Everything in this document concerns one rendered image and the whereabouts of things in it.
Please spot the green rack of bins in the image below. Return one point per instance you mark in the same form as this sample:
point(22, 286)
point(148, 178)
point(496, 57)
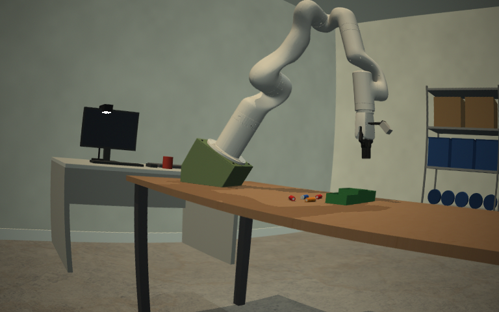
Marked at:
point(355, 196)

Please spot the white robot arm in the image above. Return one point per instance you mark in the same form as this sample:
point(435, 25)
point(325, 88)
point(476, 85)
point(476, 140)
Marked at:
point(368, 86)

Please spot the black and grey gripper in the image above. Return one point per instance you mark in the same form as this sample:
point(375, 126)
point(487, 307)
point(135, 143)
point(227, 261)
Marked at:
point(365, 132)

